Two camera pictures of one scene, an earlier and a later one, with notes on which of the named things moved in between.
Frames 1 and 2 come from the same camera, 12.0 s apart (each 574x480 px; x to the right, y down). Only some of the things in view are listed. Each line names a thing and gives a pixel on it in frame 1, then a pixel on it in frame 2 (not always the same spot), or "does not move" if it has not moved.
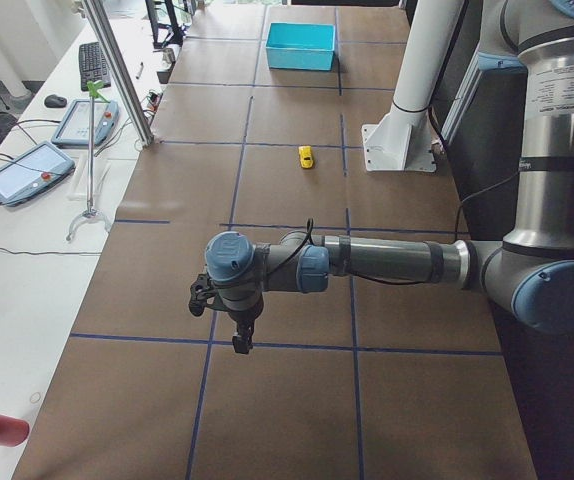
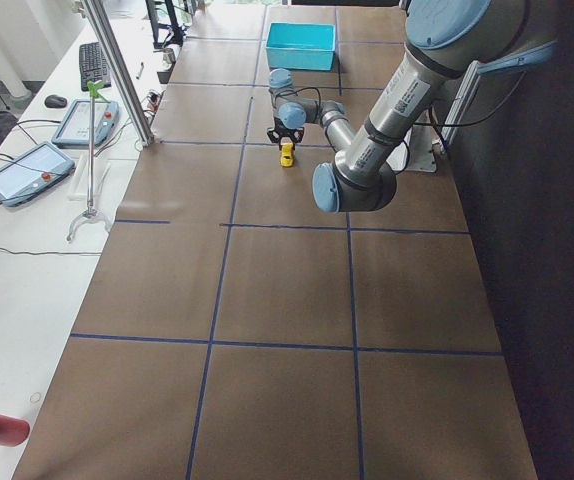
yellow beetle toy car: [305, 155] → [287, 154]
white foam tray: [79, 187] does not move
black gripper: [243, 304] → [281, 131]
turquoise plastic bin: [300, 46] does not move
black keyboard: [92, 65] does not move
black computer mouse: [55, 101] does not move
